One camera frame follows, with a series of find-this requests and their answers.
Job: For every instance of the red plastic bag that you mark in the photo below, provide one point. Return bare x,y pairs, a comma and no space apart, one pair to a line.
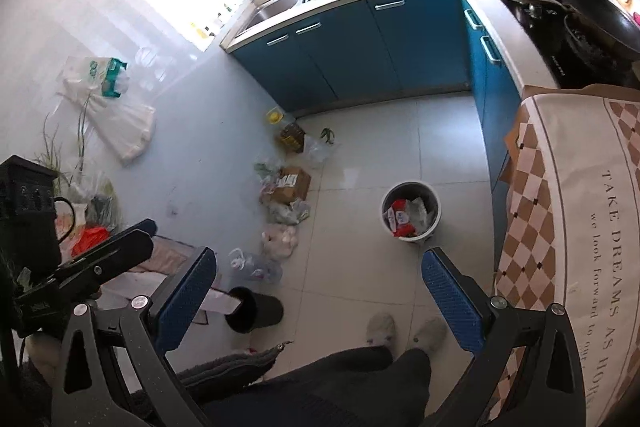
89,241

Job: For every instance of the red snack packet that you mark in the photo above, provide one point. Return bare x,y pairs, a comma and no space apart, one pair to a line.
400,218

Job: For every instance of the checkered tablecloth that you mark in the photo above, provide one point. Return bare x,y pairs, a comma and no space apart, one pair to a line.
575,207

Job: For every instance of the green scallions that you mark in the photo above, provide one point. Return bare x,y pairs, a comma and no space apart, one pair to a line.
50,147

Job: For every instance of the pink filled plastic bag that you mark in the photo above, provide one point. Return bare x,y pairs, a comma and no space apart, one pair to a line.
280,243

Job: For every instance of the blue sink cabinet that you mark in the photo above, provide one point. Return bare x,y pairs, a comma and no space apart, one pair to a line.
350,52

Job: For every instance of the person's shoe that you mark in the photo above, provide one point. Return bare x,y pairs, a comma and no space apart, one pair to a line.
431,334
381,329

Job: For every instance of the pink paper packaging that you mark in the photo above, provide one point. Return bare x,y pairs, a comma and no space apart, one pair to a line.
165,259

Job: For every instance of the clear vegetable bag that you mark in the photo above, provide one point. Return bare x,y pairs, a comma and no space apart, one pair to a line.
290,212
267,177

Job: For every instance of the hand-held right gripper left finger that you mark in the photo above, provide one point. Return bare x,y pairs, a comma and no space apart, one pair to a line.
187,297

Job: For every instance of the brown cardboard box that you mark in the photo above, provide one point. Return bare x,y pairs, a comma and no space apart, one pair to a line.
295,182

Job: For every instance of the black cylindrical container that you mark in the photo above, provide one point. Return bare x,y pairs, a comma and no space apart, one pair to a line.
260,309

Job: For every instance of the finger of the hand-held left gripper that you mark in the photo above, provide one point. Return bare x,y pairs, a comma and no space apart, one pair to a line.
137,229
110,257

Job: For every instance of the person's left leg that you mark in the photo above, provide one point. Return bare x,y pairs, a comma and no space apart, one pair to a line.
325,392

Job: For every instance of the black cooktop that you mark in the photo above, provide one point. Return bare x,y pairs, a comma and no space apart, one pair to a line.
545,42

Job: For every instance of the yellow capped oil bottle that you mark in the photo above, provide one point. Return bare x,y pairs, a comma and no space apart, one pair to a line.
292,137

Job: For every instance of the person's left shoe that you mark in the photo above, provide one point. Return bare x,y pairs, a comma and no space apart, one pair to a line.
381,329

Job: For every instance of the clear plastic bag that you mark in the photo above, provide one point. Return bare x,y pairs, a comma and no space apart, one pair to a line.
317,149

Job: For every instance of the white round trash bin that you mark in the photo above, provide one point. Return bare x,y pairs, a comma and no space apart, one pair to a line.
436,221

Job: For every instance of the white bag green print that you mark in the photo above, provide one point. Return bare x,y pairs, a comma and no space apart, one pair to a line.
97,74

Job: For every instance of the clear plastic bottle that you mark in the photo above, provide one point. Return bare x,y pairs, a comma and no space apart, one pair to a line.
257,266

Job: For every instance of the person's right shoe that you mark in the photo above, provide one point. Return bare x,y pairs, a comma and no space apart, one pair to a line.
431,334

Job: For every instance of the plain white plastic bag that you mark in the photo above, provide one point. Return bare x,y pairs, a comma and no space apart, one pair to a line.
120,124

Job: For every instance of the green vegetable scrap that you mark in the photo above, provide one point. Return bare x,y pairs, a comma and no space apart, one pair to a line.
328,134

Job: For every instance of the black wok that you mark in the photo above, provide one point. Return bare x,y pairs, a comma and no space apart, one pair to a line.
595,12

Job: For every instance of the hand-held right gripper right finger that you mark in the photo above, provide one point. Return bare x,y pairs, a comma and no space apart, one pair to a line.
450,297

